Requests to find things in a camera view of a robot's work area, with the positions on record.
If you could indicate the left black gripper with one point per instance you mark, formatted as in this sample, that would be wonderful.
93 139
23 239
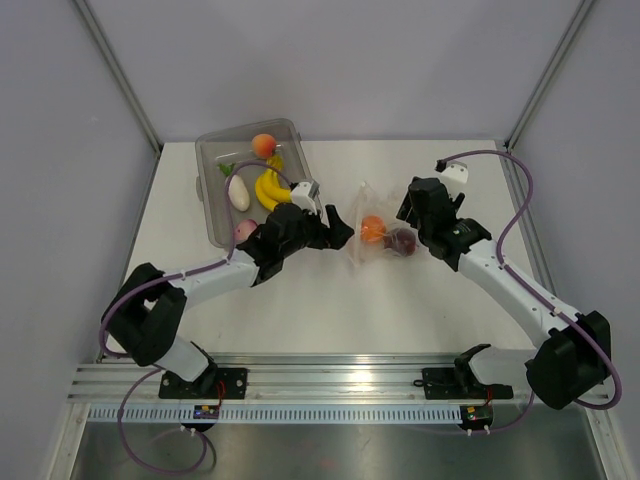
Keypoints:
337 233

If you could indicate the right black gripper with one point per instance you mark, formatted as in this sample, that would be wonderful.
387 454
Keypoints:
405 210

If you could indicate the orange toy fruit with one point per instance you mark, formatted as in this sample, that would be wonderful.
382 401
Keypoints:
372 229

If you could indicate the clear zip top bag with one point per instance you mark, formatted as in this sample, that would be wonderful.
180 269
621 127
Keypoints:
369 201

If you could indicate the dark red toy plum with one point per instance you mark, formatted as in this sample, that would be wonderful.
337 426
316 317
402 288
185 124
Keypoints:
401 241

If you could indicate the yellow white-dotted toy food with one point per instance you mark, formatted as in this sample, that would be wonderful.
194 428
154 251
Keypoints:
267 188

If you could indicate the purple white-dotted toy food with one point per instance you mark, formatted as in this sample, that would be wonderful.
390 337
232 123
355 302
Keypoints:
244 230

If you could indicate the white toy food piece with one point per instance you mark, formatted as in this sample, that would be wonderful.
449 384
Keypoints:
237 190

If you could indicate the orange pink toy peach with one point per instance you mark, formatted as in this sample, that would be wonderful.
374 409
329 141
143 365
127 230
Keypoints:
264 145

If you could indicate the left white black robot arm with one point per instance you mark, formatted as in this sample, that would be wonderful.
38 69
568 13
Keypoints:
145 315

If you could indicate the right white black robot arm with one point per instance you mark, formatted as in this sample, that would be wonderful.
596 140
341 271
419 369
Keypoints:
571 351

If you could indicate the clear grey plastic bin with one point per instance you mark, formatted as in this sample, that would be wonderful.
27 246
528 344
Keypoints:
233 146

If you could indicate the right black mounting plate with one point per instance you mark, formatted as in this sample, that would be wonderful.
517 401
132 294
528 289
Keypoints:
442 383

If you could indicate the black mounting plate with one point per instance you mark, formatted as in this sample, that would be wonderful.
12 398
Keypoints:
222 382
442 383

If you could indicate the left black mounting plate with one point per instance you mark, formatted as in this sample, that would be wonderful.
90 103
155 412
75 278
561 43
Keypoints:
222 382

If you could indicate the right small circuit board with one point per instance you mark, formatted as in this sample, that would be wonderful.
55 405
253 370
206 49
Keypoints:
479 413

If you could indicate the small circuit board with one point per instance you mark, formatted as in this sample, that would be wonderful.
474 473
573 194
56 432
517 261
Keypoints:
479 413
206 412

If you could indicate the left small circuit board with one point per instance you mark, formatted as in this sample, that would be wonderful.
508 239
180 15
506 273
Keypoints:
206 412

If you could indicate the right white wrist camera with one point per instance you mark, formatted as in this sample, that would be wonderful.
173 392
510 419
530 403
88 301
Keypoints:
453 175

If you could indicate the right aluminium frame post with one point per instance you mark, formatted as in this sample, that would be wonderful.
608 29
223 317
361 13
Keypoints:
551 70

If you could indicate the aluminium frame post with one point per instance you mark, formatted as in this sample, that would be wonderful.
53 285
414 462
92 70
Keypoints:
551 70
98 36

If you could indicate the left aluminium frame post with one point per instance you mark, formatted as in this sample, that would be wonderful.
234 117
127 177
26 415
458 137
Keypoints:
98 36

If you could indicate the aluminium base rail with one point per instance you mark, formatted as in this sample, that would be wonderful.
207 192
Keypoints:
284 379

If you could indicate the white slotted cable duct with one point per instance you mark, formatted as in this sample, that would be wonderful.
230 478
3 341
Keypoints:
284 414

